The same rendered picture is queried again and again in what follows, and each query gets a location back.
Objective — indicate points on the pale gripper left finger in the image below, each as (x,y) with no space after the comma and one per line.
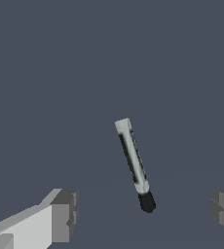
(36,223)

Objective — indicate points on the white marker with black cap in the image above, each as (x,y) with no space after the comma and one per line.
(133,159)

